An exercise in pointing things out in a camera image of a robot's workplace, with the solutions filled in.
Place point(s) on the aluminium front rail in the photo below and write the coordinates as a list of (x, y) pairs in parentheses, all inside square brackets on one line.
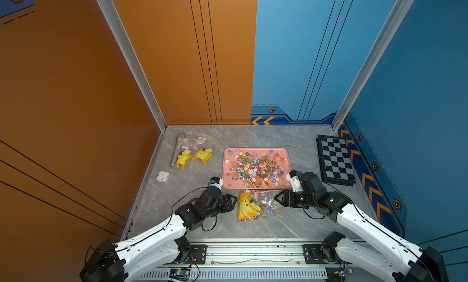
[(289, 253)]

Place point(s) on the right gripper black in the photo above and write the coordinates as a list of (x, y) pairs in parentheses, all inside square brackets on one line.
[(286, 198)]

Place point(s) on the black white chessboard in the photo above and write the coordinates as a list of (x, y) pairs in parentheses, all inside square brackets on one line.
[(335, 161)]

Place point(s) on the right green circuit board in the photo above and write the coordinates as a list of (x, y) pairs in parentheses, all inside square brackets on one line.
[(335, 275)]

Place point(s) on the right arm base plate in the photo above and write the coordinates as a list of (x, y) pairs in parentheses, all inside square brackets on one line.
[(317, 254)]

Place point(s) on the white earbuds case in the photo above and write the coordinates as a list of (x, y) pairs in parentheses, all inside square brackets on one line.
[(162, 176)]

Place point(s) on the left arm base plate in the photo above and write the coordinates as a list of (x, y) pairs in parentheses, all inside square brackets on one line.
[(195, 254)]

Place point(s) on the aluminium corner post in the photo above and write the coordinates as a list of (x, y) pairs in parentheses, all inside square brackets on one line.
[(387, 32), (121, 36)]

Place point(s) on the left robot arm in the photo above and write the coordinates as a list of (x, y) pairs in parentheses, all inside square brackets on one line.
[(125, 261)]

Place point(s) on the yellow duck ziploc bag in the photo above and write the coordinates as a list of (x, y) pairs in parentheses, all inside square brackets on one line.
[(207, 145), (187, 151), (257, 204)]

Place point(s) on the green circuit board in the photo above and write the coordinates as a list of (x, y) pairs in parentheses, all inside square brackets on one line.
[(335, 275), (179, 275)]

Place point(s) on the left aluminium corner post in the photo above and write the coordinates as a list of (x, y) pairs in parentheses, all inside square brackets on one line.
[(121, 36)]

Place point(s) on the pink plastic tray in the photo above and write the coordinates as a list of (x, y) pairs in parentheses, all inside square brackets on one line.
[(256, 168)]

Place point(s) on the left green circuit board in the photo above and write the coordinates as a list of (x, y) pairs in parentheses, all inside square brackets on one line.
[(179, 275)]

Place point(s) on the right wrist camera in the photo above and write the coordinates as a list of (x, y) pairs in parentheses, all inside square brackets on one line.
[(293, 178)]

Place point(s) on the silver microphone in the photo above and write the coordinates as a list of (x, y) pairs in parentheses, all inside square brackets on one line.
[(177, 148)]

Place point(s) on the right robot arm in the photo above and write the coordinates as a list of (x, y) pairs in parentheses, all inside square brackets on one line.
[(390, 258)]

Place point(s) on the right aluminium corner post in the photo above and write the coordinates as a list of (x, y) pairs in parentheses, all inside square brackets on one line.
[(387, 32)]

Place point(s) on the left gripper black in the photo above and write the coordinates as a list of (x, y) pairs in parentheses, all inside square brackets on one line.
[(227, 202)]

